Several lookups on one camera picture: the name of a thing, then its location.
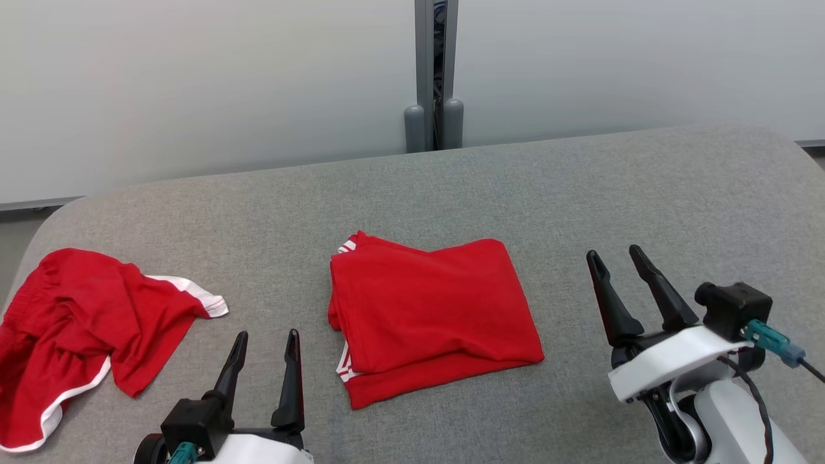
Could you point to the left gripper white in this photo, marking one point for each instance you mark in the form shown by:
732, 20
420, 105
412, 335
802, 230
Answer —
258, 451

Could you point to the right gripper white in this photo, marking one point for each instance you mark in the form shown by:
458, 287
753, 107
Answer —
670, 357

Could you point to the red basketball jersey white sleeves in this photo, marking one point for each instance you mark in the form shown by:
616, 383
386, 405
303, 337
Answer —
432, 309

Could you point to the red shorts white trim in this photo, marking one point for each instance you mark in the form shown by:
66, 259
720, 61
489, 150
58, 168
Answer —
77, 316

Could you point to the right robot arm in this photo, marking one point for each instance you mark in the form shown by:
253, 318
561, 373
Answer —
728, 419

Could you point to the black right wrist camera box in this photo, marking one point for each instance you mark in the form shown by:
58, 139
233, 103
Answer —
735, 309

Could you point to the grey wall base rail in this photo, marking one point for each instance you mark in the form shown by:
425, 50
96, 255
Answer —
812, 144
38, 203

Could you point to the grey cylindrical post foot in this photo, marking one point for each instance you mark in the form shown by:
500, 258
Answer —
414, 132
453, 125

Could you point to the grey partition post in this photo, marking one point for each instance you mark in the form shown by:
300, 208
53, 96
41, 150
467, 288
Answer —
427, 58

